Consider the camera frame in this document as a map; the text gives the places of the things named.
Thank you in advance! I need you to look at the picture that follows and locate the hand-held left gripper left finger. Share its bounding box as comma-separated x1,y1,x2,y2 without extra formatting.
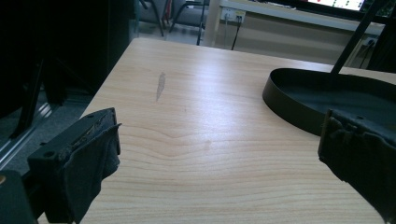
27,107,122,224

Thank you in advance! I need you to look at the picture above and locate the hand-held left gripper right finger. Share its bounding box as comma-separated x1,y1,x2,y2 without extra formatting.
317,108,396,224

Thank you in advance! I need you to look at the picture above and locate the black oval tray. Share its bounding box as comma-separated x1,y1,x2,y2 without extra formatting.
262,67,396,147

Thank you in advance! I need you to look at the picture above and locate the black curtain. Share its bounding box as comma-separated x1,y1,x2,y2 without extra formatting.
0,0,136,119

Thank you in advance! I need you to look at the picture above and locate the black metal stand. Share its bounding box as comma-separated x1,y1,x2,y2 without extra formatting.
330,0,384,75

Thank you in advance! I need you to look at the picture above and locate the monitor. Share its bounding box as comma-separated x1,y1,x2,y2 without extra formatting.
298,0,396,19

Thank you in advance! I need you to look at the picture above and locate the white shelf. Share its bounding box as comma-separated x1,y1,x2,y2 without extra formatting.
219,0,387,35

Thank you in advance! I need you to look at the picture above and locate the grey chair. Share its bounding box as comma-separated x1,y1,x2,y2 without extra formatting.
138,0,210,47

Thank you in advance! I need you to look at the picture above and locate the black cable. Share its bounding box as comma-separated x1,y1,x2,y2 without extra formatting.
231,15,243,51

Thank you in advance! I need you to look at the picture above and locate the white wall socket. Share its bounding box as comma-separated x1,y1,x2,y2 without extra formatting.
220,7,247,23

